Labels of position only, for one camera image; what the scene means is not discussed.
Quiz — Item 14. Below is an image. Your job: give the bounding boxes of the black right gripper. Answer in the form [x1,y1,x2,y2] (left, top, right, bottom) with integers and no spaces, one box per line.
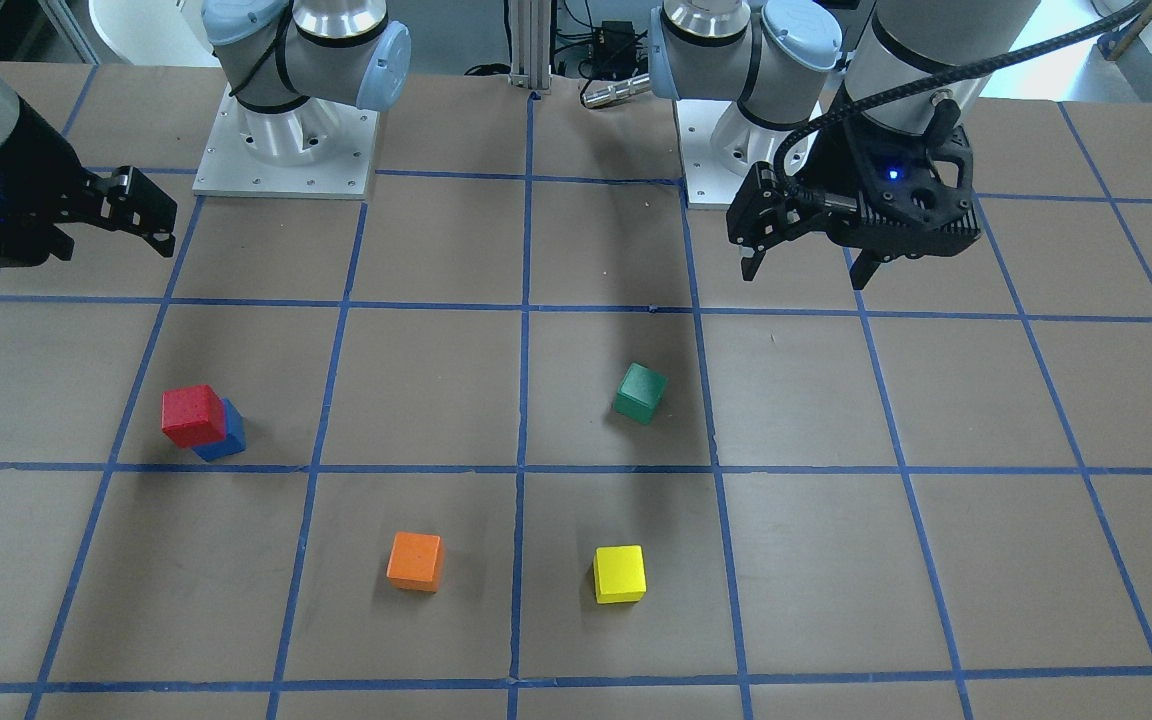
[0,100,179,266]

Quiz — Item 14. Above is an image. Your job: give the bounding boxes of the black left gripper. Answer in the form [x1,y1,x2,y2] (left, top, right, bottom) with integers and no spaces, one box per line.
[726,99,980,291]

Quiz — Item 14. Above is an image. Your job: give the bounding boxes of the red wooden block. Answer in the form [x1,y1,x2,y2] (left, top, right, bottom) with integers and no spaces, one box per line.
[160,384,227,448]

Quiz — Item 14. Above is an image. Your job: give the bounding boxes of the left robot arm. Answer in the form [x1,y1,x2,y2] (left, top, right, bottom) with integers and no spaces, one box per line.
[647,1,1037,290]

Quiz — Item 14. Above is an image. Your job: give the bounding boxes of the green wooden block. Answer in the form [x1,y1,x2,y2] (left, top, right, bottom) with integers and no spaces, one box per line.
[612,363,668,425]

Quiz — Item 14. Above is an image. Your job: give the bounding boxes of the blue wooden block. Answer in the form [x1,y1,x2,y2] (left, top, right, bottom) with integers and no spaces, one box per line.
[191,397,247,462]

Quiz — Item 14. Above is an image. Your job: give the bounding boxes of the yellow wooden block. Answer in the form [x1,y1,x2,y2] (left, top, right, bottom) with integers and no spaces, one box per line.
[593,544,646,605]

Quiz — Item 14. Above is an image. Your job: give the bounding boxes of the orange wooden block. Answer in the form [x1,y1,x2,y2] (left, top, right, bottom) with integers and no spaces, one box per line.
[385,530,445,593]

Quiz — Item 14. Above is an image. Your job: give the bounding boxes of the silver cylindrical connector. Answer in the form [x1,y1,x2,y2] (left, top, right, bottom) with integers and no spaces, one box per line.
[579,73,652,109]

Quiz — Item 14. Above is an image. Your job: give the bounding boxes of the black electronics box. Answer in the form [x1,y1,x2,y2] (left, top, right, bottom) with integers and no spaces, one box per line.
[590,20,639,79]

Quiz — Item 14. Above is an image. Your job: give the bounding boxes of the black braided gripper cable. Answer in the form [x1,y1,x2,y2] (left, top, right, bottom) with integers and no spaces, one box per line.
[771,0,1152,206]

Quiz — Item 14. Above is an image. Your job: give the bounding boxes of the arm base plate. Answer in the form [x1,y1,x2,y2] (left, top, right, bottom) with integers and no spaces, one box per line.
[675,99,788,210]
[194,92,382,200]

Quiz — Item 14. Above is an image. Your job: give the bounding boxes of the aluminium frame post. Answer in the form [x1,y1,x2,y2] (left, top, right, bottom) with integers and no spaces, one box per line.
[506,0,554,94]

